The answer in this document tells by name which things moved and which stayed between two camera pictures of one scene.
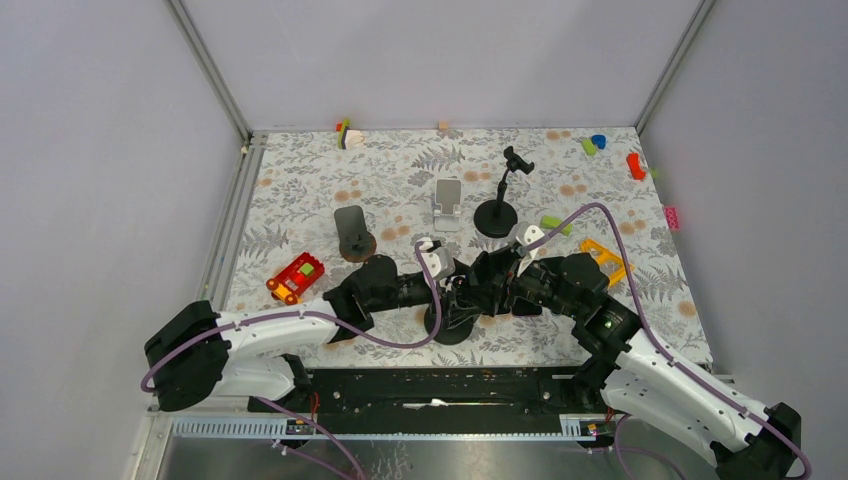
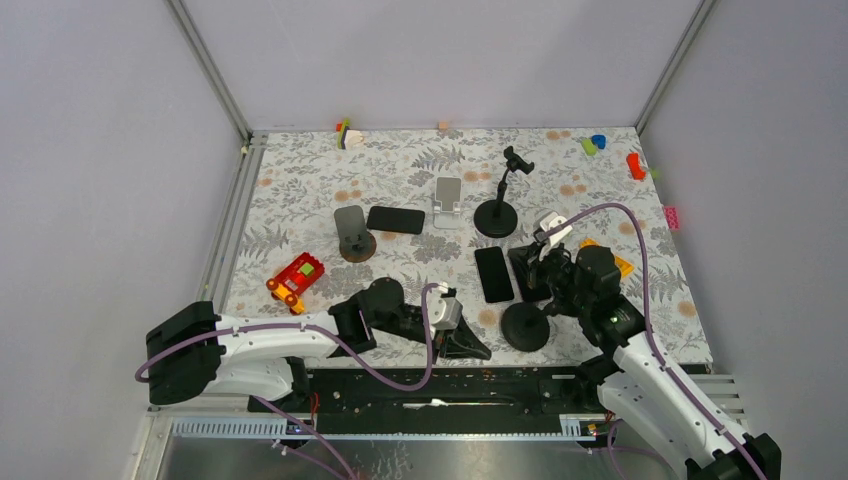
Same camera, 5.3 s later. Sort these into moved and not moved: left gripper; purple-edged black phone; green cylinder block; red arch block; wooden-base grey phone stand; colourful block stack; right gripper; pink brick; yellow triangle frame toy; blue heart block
Moved: purple-edged black phone; left gripper; right gripper
Not moved: blue heart block; red arch block; pink brick; colourful block stack; wooden-base grey phone stand; yellow triangle frame toy; green cylinder block
